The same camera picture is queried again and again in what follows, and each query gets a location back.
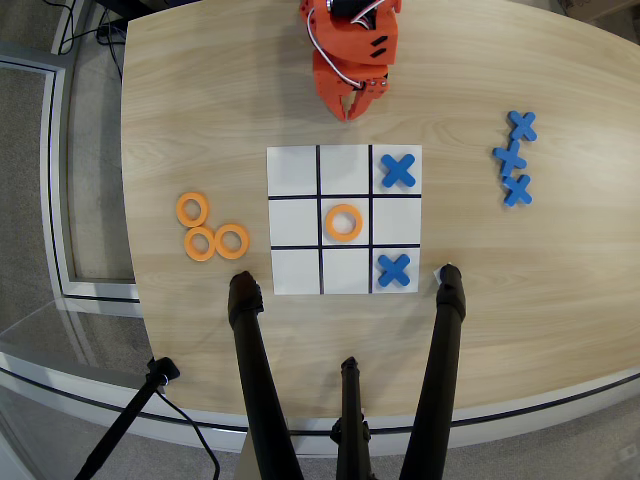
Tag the thin black stand pole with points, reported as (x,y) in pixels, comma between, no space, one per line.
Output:
(127,417)

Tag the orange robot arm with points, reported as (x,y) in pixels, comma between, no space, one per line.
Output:
(350,40)

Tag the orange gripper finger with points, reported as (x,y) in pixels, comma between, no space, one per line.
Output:
(336,104)
(369,96)

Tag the black tripod leg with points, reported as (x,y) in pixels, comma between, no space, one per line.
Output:
(351,415)
(255,370)
(439,370)

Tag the blue foam cross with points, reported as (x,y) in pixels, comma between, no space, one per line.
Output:
(518,190)
(510,158)
(522,126)
(394,270)
(398,171)

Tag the white tic-tac-toe board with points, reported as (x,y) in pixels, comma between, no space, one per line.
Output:
(292,220)

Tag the small white tag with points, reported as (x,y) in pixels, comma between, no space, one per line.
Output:
(436,275)

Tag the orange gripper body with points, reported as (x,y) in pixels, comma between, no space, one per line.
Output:
(334,80)

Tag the grey metal partition frame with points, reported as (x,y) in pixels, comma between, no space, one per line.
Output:
(56,175)

